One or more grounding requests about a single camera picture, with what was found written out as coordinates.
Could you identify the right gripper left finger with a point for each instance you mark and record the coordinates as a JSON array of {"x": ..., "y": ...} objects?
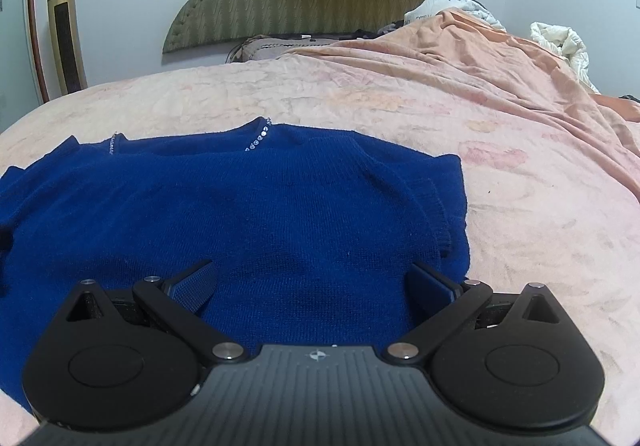
[{"x": 172, "y": 302}]

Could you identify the glass wardrobe door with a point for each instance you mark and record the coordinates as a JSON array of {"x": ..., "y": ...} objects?
[{"x": 23, "y": 86}]

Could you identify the pink bed sheet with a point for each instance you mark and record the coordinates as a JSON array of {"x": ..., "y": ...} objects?
[{"x": 552, "y": 188}]

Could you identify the white crumpled quilt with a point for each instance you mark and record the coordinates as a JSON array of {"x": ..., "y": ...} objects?
[{"x": 566, "y": 43}]

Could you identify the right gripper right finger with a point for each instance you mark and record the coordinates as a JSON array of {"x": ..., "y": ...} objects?
[{"x": 430, "y": 295}]

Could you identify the gold tower air conditioner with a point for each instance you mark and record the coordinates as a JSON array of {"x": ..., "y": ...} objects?
[{"x": 66, "y": 48}]

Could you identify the orange blanket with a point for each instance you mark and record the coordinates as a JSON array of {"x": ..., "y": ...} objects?
[{"x": 463, "y": 57}]

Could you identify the blue knit sweater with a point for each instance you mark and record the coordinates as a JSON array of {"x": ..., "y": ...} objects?
[{"x": 310, "y": 231}]

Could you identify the white pillow behind blanket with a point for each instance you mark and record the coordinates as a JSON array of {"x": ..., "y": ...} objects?
[{"x": 430, "y": 8}]

